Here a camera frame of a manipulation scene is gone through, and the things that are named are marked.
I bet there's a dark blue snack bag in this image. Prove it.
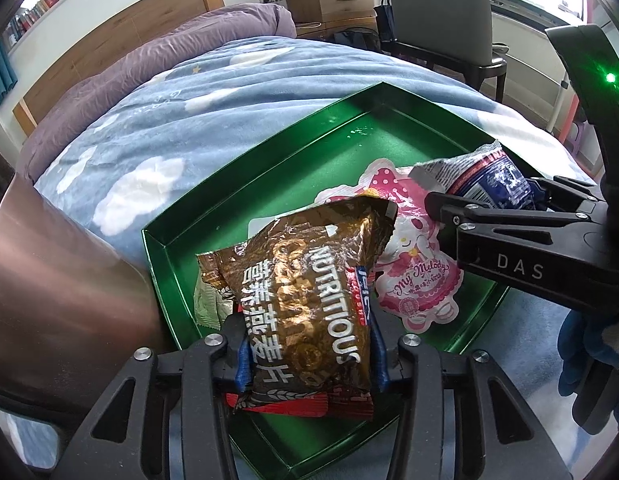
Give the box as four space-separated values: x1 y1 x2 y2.
409 141 535 209

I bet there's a pink My Melody pouch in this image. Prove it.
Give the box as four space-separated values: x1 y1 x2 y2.
315 158 463 334

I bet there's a dark red noodle snack packet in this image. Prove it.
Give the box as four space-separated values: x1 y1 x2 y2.
245 389 375 420

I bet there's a brown oatmeal snack bag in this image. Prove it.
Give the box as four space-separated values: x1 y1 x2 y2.
196 195 397 410

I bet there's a red white konjac snack bag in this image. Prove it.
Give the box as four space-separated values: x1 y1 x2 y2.
247 216 277 238

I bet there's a blue gloved right hand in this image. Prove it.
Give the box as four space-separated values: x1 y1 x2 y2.
558 311 619 434

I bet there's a green tray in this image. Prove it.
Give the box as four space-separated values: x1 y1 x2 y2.
142 84 489 479

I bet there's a brown black trash bin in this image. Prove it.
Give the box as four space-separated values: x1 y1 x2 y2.
0 176 166 411

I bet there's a grey black chair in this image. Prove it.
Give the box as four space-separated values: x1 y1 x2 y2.
390 0 507 102

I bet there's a black backpack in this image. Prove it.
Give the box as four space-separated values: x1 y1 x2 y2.
331 27 382 52

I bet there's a purple duvet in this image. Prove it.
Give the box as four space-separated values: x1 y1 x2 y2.
15 3 296 183

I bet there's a wooden headboard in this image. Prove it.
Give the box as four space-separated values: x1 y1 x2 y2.
12 0 224 136

